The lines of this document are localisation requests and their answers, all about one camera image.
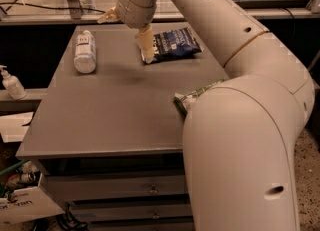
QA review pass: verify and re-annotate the green chip bag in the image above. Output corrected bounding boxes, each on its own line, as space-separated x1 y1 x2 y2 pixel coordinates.
173 80 223 115

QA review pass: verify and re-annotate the white cardboard box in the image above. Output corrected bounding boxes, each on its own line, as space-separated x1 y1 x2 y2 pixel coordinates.
0 176 64 224

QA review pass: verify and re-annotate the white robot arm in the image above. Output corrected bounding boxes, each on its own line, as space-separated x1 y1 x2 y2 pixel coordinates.
99 0 315 231

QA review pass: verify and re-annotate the black cable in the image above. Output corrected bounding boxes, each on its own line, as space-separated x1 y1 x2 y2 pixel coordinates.
0 2 107 15

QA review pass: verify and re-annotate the white paper sheet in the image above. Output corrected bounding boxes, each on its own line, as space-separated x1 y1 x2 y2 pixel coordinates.
0 112 33 143

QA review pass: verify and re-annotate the white pump dispenser bottle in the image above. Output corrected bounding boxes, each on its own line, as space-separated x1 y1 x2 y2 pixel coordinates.
0 65 27 100

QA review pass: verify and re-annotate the clear plastic water bottle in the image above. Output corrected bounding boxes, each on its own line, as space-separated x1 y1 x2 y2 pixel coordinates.
74 30 96 74

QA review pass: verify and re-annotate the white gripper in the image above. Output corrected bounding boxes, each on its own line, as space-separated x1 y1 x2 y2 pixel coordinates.
97 0 156 64

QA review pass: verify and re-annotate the grey drawer cabinet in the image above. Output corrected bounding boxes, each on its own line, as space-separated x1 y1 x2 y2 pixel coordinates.
17 24 226 231

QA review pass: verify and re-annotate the dark blue snack bag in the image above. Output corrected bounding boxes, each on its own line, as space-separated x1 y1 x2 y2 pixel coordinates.
141 27 202 64

